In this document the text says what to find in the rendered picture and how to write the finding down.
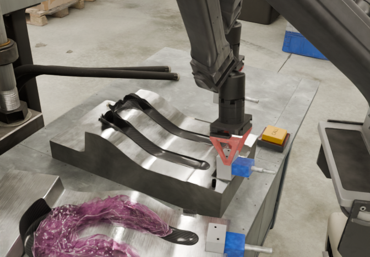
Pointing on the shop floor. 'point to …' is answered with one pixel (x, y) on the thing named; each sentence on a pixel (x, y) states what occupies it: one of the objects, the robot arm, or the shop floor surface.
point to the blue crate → (300, 45)
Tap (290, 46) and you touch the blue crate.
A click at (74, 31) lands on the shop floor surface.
